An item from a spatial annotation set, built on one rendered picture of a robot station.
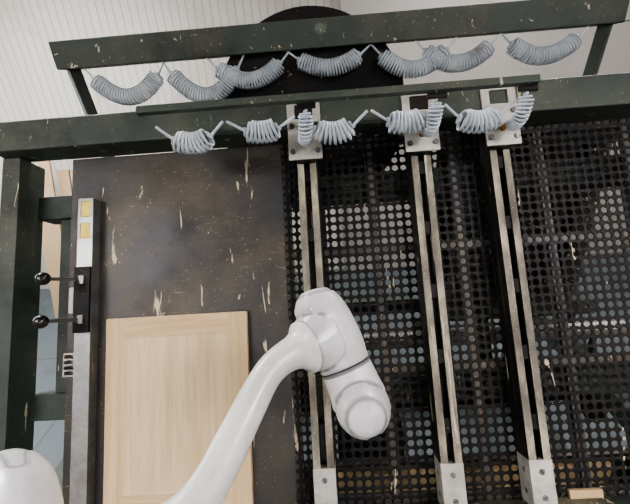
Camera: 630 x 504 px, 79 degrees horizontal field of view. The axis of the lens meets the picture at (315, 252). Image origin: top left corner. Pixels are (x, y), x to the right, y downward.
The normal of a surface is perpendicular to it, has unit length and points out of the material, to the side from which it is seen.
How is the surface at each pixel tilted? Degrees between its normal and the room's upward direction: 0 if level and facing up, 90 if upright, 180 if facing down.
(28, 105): 90
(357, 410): 53
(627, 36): 90
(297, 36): 90
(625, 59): 90
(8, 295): 57
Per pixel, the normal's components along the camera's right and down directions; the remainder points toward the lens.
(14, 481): 0.29, -0.95
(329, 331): 0.32, -0.34
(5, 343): -0.04, -0.14
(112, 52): -0.01, 0.42
